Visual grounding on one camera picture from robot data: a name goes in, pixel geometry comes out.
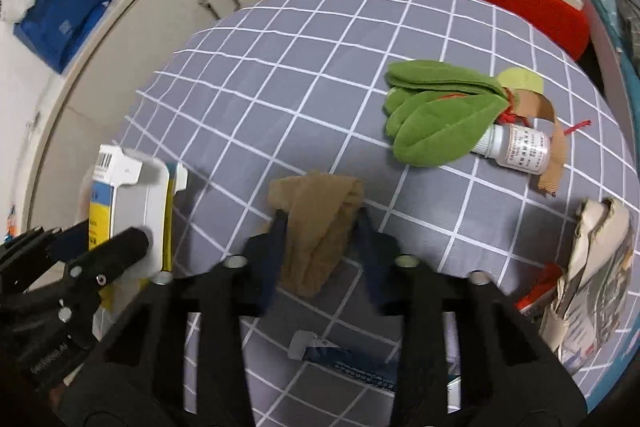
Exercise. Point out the grey duvet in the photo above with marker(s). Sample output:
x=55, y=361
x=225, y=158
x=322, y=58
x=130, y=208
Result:
x=627, y=7

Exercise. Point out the red bench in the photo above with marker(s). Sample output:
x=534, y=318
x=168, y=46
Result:
x=525, y=2

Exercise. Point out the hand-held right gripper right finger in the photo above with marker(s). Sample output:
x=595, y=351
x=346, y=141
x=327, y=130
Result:
x=372, y=267

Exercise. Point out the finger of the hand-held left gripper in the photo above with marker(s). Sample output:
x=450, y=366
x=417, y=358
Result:
x=70, y=239
x=120, y=252

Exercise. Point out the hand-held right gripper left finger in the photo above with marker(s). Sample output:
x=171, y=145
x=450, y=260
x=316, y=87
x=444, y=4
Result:
x=267, y=272

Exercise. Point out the tan nylon stocking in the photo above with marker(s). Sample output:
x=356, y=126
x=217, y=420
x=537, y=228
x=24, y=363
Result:
x=310, y=227

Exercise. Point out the curved beige low cabinet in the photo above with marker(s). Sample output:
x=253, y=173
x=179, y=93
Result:
x=150, y=17

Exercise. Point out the newspaper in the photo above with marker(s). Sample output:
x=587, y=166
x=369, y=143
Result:
x=600, y=267

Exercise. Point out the blue white packet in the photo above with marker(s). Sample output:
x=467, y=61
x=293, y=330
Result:
x=350, y=362

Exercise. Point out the red packet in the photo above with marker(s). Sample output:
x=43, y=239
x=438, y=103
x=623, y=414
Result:
x=540, y=292

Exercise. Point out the white yellow carton box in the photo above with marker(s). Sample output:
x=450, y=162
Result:
x=135, y=202

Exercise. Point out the brown paper strip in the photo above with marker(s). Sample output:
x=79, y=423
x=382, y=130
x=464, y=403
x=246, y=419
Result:
x=552, y=157

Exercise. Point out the white medicine bottle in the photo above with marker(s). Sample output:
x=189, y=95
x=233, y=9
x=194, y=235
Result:
x=520, y=147

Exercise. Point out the blue bag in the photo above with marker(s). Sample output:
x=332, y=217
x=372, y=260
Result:
x=60, y=17

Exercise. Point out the blue checkered pillow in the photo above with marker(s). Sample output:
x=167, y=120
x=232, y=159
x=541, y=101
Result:
x=600, y=2

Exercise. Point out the green plush leaves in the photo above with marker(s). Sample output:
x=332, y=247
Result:
x=435, y=122

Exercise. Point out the table with grey checkered cloth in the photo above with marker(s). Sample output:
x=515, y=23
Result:
x=300, y=107

